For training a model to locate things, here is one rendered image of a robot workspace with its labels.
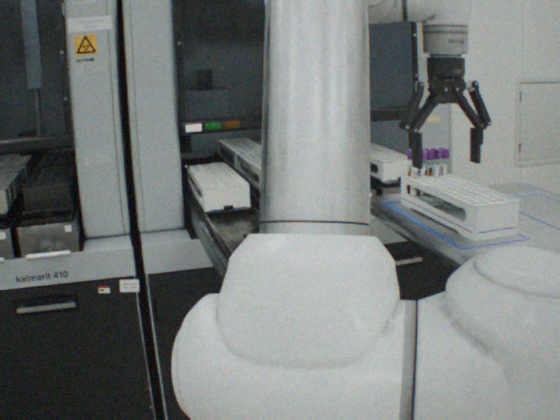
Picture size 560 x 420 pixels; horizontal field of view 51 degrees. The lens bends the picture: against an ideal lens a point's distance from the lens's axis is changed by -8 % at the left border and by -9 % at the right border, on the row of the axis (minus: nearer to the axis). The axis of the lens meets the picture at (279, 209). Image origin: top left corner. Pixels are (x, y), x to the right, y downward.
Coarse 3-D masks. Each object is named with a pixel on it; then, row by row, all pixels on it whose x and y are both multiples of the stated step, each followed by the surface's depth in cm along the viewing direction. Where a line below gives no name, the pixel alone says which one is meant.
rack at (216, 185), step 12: (192, 168) 158; (204, 168) 157; (216, 168) 156; (228, 168) 154; (192, 180) 161; (204, 180) 143; (216, 180) 141; (228, 180) 141; (240, 180) 141; (204, 192) 134; (216, 192) 134; (228, 192) 135; (240, 192) 136; (204, 204) 135; (216, 204) 135; (228, 204) 135; (240, 204) 136
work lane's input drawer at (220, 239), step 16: (192, 208) 142; (224, 208) 134; (240, 208) 135; (256, 208) 140; (192, 224) 145; (208, 224) 126; (224, 224) 129; (240, 224) 128; (256, 224) 128; (208, 240) 121; (224, 240) 118; (240, 240) 118; (208, 256) 123; (224, 256) 109; (224, 272) 106
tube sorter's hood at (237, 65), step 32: (192, 0) 137; (224, 0) 139; (256, 0) 141; (192, 32) 139; (224, 32) 141; (256, 32) 143; (384, 32) 151; (416, 32) 153; (192, 64) 141; (224, 64) 143; (256, 64) 145; (384, 64) 153; (416, 64) 155; (192, 96) 143; (224, 96) 145; (256, 96) 147; (384, 96) 155; (224, 128) 145; (256, 128) 148
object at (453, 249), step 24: (504, 192) 138; (528, 192) 137; (552, 192) 136; (384, 216) 124; (408, 216) 122; (528, 216) 118; (552, 216) 117; (408, 240) 113; (432, 240) 107; (456, 240) 106; (480, 240) 105; (504, 240) 104; (528, 240) 104; (552, 240) 103; (456, 264) 95
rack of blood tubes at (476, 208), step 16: (448, 176) 128; (432, 192) 118; (448, 192) 115; (464, 192) 114; (480, 192) 114; (496, 192) 112; (416, 208) 125; (432, 208) 119; (448, 208) 123; (464, 208) 107; (480, 208) 104; (496, 208) 105; (512, 208) 106; (448, 224) 113; (464, 224) 108; (480, 224) 104; (496, 224) 105; (512, 224) 106
